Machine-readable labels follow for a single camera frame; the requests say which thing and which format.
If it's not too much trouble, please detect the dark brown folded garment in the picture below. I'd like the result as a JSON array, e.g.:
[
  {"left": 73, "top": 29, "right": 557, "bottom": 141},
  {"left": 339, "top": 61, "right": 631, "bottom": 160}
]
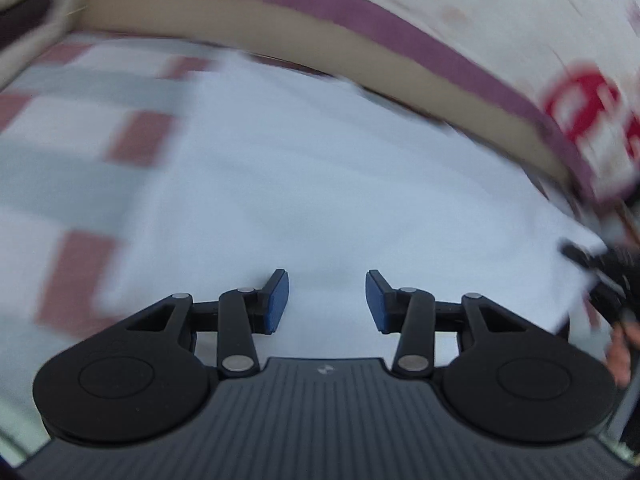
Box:
[{"left": 0, "top": 0, "right": 53, "bottom": 50}]

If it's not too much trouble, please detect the bear print sofa cover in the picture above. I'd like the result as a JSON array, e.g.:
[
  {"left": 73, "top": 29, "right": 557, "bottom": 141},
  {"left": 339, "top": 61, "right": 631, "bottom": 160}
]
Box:
[{"left": 262, "top": 0, "right": 639, "bottom": 203}]

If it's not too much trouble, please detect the cream folded garment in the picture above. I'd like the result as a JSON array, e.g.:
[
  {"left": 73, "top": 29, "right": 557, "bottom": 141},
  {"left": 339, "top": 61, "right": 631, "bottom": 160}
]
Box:
[{"left": 1, "top": 0, "right": 86, "bottom": 88}]

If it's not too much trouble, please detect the beige sofa frame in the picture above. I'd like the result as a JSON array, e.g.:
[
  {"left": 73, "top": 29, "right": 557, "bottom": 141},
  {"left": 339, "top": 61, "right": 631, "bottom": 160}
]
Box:
[{"left": 80, "top": 0, "right": 570, "bottom": 184}]

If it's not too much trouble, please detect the person's hand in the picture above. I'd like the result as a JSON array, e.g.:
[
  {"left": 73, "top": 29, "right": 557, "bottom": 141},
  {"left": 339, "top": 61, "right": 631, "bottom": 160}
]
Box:
[{"left": 605, "top": 322, "right": 640, "bottom": 388}]

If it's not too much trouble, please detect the white fleece garment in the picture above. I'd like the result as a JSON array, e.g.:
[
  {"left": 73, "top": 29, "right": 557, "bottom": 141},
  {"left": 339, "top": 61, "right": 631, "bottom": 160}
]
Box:
[{"left": 98, "top": 53, "right": 602, "bottom": 359}]

